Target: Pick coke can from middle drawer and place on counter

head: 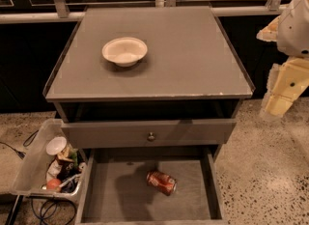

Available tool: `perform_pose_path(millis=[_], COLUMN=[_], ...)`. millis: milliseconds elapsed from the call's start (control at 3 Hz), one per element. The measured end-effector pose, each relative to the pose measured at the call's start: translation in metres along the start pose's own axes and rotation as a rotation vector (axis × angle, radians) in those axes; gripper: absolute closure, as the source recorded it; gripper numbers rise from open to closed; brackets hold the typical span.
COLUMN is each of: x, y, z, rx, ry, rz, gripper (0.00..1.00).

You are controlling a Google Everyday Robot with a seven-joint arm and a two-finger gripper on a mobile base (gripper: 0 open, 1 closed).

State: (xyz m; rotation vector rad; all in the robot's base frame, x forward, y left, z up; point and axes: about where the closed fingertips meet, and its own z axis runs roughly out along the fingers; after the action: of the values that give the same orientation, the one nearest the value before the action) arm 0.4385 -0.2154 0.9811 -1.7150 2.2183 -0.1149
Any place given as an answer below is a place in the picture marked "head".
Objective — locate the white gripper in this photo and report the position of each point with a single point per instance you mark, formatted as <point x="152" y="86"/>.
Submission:
<point x="294" y="31"/>

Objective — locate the red coke can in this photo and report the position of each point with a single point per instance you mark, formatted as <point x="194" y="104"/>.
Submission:
<point x="162" y="182"/>

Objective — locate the grey drawer cabinet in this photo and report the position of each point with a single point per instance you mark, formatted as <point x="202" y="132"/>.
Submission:
<point x="190" y="71"/>

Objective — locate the open grey middle drawer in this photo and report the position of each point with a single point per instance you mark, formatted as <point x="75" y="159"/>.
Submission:
<point x="115" y="191"/>

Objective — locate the grey top drawer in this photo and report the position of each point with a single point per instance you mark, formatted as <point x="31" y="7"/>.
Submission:
<point x="127" y="134"/>

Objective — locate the white paper bowl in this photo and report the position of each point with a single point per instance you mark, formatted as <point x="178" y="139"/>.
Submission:
<point x="124" y="52"/>

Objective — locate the dark snack bag in bin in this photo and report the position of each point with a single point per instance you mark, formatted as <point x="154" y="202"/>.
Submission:
<point x="68" y="169"/>

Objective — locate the white cup in bin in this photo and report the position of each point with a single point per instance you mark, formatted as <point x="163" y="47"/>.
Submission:
<point x="56" y="145"/>

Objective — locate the clear plastic bin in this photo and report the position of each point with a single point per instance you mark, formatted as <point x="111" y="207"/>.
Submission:
<point x="31" y="176"/>

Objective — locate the orange fruit in bin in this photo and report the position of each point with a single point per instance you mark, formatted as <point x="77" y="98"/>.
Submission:
<point x="54" y="184"/>

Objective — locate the metal window rail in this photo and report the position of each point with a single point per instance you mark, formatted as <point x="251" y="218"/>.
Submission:
<point x="64" y="14"/>

